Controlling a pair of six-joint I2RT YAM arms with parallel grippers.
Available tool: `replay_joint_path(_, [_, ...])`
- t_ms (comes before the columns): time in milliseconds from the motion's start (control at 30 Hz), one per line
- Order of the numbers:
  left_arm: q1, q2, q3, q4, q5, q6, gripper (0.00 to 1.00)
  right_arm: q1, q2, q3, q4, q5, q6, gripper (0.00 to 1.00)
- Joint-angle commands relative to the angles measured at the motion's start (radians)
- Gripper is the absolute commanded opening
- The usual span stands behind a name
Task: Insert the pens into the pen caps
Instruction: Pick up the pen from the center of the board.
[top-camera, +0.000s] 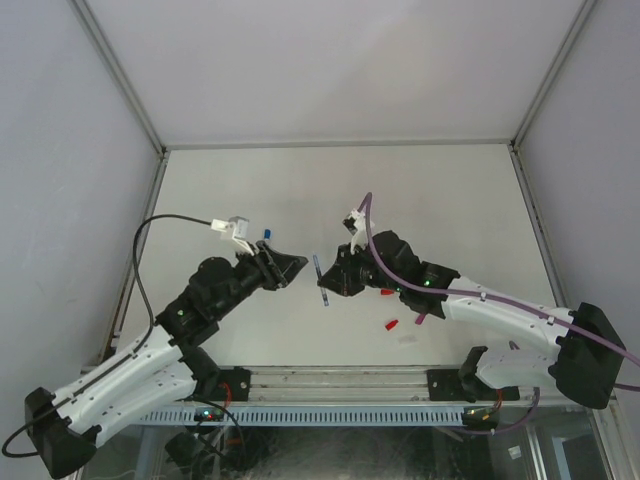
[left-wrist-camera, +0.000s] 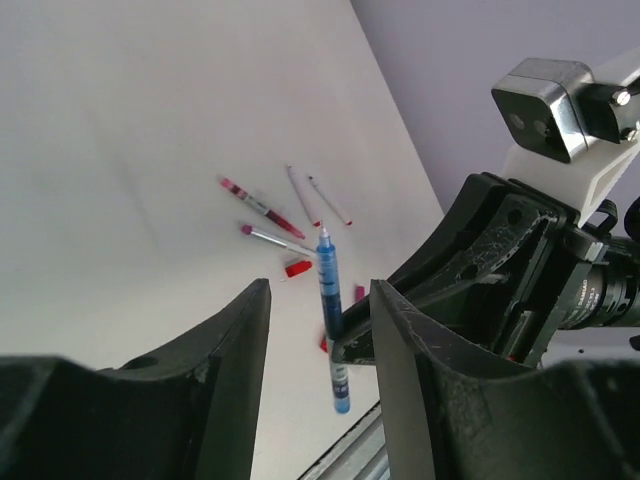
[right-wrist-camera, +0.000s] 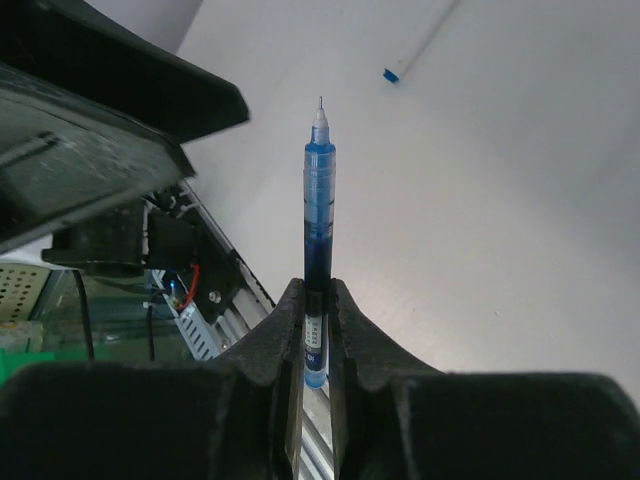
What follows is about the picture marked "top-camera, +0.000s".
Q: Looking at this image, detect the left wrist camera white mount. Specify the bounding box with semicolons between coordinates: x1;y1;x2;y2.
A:
210;216;255;256

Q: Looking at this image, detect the blue gel pen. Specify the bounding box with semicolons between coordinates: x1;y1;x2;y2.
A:
312;253;331;309

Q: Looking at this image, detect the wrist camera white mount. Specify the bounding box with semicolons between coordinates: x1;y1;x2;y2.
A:
210;216;255;256
343;209;370;255

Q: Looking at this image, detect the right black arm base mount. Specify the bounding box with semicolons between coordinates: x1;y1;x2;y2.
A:
426;369;498;403

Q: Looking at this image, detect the blue cable duct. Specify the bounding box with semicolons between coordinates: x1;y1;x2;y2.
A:
136;404;465;427

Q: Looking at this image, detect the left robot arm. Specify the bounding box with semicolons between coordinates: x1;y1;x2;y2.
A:
24;242;308;479

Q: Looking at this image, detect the red cap lower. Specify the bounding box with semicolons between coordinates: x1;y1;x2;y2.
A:
385;319;399;331

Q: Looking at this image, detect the clear pen cap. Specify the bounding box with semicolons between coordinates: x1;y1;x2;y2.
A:
398;335;417;346

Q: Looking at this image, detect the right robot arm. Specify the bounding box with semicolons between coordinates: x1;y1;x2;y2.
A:
318;231;625;410

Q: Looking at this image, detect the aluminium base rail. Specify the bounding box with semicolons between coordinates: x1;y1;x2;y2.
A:
79;363;619;405

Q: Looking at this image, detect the black camera cable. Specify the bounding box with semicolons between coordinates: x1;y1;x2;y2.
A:
0;214;216;459

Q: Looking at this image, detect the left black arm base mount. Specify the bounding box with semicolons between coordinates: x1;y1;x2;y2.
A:
210;367;252;403

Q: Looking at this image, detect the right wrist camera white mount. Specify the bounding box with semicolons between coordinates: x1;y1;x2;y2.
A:
343;209;370;255

